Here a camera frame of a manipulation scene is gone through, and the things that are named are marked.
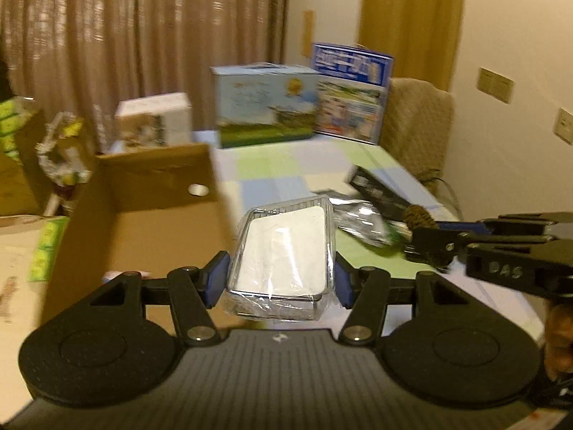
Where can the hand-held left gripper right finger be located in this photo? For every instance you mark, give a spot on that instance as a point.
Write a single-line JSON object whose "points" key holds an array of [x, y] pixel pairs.
{"points": [[344, 285]]}

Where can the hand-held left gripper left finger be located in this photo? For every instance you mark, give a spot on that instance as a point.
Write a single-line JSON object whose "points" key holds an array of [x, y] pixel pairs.
{"points": [[217, 278]]}

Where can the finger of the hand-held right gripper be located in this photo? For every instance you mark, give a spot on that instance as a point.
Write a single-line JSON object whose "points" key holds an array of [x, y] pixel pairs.
{"points": [[441, 242], [463, 225]]}

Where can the brown pine cone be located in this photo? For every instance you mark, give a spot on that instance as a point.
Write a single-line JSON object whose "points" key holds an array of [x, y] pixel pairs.
{"points": [[425, 228]]}

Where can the clear plastic box white content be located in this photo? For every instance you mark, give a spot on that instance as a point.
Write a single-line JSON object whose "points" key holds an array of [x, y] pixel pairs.
{"points": [[283, 257]]}

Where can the brown cardboard box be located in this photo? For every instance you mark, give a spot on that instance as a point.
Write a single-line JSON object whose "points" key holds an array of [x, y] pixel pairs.
{"points": [[147, 233]]}

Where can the person's right hand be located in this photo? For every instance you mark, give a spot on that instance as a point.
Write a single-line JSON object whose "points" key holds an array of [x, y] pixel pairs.
{"points": [[557, 338]]}

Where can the silver foil packet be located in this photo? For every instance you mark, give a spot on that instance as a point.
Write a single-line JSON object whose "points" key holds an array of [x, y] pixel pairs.
{"points": [[360, 221]]}

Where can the black product box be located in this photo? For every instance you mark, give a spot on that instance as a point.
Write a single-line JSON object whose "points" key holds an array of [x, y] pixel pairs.
{"points": [[378, 188]]}

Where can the chair with beige cover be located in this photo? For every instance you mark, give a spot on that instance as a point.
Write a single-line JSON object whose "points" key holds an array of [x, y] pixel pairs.
{"points": [[418, 125]]}

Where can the checkered tablecloth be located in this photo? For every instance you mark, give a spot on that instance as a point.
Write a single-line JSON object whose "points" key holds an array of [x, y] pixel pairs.
{"points": [[268, 165]]}

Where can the white product box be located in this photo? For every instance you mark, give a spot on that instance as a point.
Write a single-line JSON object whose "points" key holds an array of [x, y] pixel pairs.
{"points": [[152, 118]]}

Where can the dark blue milk carton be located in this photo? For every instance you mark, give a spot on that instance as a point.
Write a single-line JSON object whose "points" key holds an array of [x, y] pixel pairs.
{"points": [[351, 94]]}

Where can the green tissue pack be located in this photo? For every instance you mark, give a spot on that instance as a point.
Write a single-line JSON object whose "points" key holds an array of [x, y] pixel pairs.
{"points": [[47, 246]]}

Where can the light blue milk carton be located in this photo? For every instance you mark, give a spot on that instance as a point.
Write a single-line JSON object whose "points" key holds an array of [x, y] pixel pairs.
{"points": [[268, 105]]}

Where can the clear bag of clutter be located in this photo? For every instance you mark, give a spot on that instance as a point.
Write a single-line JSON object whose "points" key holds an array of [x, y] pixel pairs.
{"points": [[62, 152]]}

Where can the printed beige bed sheet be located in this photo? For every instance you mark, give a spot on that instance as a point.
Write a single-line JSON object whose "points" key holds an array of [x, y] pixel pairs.
{"points": [[18, 260]]}

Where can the yellow curtain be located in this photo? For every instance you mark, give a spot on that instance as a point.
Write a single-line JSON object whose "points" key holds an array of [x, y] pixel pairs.
{"points": [[412, 18]]}

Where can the cardboard box of green packets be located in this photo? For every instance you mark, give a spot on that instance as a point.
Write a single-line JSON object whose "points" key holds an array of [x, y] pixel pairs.
{"points": [[18, 152]]}

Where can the brown patterned curtain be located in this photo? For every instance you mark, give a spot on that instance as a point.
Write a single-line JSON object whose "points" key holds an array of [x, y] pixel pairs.
{"points": [[134, 31]]}

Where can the beige wall switch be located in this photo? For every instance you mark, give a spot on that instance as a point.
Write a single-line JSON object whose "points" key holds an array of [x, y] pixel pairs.
{"points": [[564, 126], [494, 85]]}

